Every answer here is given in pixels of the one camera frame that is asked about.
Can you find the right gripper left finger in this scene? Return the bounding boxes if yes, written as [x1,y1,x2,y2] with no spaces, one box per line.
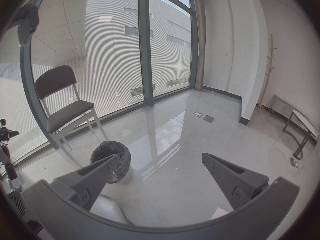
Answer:
[51,153,122,211]

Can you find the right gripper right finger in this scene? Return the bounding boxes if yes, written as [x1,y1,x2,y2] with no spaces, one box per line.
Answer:
[202,153,270,211]

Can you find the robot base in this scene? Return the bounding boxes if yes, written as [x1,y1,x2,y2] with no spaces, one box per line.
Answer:
[5,176,137,237]

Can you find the black plastic bag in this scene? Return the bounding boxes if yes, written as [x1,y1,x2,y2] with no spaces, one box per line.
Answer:
[90,141,132,184]

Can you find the white trash bin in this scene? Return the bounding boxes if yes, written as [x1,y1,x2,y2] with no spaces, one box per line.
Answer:
[115,164,135,185]

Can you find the grey chair with white legs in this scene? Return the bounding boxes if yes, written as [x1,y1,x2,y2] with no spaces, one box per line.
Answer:
[35,65,108,150]

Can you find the white small table, dark legs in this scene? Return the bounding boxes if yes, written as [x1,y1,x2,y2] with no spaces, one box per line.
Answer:
[282,109,320,160]

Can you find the beige curtain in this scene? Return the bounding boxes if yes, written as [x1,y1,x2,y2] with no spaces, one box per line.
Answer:
[191,0,207,91]

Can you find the wooden coat stand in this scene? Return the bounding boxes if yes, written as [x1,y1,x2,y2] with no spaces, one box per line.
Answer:
[257,34,278,115]

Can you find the window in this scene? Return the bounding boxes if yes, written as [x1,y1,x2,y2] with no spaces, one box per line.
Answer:
[0,0,198,165]

